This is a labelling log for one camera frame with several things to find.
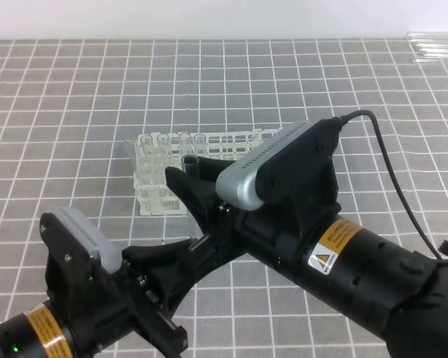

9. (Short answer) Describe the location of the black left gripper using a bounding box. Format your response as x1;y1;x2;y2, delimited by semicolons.
40;213;243;357

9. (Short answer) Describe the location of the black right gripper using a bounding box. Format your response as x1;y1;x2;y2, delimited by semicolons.
165;119;340;271

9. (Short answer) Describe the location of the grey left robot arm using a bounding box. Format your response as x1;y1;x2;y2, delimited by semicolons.
0;207;243;357

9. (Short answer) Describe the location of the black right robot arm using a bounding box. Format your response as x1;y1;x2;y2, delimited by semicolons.
165;117;448;357

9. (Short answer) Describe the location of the clear test tube in rack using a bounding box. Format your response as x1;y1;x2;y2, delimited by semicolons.
157;133;172;171
140;134;157;185
193;134;208;157
178;132;193;157

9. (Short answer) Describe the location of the white test tube rack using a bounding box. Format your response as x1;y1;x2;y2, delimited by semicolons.
125;129;277;216

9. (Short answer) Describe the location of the grey checked tablecloth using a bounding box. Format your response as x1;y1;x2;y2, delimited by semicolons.
0;39;448;357

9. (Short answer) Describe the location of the spare clear test tube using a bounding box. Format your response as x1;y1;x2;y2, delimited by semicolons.
414;52;448;63
412;41;448;55
406;31;448;42

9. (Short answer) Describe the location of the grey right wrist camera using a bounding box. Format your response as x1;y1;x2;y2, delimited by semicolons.
216;122;311;211

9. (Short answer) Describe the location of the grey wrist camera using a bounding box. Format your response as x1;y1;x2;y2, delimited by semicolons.
216;122;311;211
52;207;122;274

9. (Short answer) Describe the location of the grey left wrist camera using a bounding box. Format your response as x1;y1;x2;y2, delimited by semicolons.
52;207;122;274

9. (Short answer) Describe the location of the black right camera cable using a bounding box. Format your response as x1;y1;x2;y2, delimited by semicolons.
335;109;446;262

